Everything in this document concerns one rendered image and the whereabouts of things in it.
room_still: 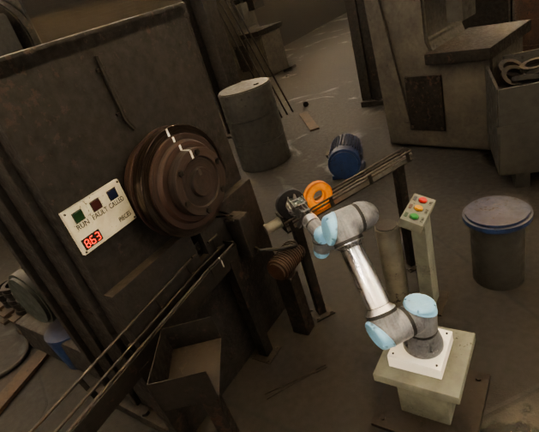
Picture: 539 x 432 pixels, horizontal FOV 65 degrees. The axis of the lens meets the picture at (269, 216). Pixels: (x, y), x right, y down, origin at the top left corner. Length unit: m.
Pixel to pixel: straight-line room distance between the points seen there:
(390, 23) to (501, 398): 3.02
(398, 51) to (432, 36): 0.30
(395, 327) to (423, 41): 2.81
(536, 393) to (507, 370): 0.14
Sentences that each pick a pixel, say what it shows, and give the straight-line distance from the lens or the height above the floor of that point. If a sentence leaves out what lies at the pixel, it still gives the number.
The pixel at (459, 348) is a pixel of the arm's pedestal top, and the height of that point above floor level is 0.30.
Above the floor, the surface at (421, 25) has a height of 1.10.
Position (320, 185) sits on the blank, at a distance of 2.18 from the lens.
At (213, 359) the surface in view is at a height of 0.60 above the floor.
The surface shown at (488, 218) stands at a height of 0.43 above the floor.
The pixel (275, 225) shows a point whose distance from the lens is 2.14.
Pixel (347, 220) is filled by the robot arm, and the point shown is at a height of 0.90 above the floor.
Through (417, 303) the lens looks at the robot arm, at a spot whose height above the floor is 0.58.
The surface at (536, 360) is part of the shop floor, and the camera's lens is 2.29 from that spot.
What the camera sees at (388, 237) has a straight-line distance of 2.21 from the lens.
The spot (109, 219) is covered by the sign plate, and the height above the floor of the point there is 1.12.
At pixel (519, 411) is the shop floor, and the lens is 2.11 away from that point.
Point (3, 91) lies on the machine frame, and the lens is 1.61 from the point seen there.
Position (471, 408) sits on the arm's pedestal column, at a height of 0.02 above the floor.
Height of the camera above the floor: 1.72
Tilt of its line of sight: 28 degrees down
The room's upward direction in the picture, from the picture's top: 18 degrees counter-clockwise
